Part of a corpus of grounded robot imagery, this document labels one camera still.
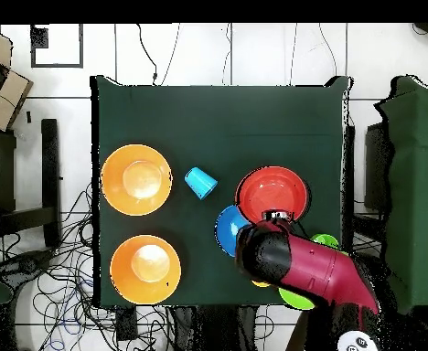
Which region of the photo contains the red plastic bowl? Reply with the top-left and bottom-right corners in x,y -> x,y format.
234,165 -> 310,223

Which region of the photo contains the light blue plastic bowl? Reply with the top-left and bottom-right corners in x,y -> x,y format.
214,204 -> 252,258

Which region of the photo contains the light blue plastic cup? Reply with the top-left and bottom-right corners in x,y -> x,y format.
184,166 -> 219,201

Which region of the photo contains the orange plastic bowl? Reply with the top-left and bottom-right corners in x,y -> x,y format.
110,234 -> 182,305
101,144 -> 174,217

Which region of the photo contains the green plastic cup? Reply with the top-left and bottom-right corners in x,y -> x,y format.
310,233 -> 340,250

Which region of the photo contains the green plastic bowl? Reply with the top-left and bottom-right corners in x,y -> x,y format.
278,286 -> 316,311

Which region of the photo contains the dark green tablecloth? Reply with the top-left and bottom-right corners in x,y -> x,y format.
90,75 -> 352,308

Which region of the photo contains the black box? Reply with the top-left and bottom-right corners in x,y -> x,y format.
364,122 -> 394,213

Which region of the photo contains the black power adapter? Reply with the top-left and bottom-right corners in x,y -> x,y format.
115,305 -> 139,341

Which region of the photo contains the black equipment base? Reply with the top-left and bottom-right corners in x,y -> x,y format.
0,249 -> 56,281

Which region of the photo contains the black cable with plug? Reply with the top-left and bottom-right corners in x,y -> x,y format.
136,23 -> 159,86

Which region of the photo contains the tangle of floor cables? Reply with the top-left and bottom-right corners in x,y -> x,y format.
0,182 -> 186,351

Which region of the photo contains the black stand frame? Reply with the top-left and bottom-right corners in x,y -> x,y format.
0,118 -> 62,250

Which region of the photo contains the black square floor frame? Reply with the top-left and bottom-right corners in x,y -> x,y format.
30,23 -> 84,69

